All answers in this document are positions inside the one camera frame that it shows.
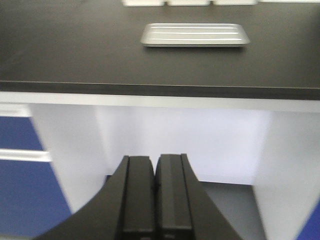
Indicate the white storage bin middle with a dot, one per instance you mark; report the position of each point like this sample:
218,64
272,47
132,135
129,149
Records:
188,2

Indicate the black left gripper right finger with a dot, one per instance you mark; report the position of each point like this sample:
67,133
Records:
184,210

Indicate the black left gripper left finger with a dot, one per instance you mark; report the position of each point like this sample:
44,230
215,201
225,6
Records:
123,209

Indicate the blue cabinet drawer front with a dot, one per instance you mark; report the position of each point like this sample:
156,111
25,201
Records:
31,199

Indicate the white storage bin left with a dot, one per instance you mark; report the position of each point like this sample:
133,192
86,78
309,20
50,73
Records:
143,3

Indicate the silver metal tray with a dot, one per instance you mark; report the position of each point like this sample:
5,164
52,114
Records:
196,35

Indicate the white storage bin right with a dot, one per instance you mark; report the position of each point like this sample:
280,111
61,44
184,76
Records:
235,2

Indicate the white storage bin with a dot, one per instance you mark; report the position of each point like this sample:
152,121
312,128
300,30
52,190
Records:
235,2
143,3
188,2

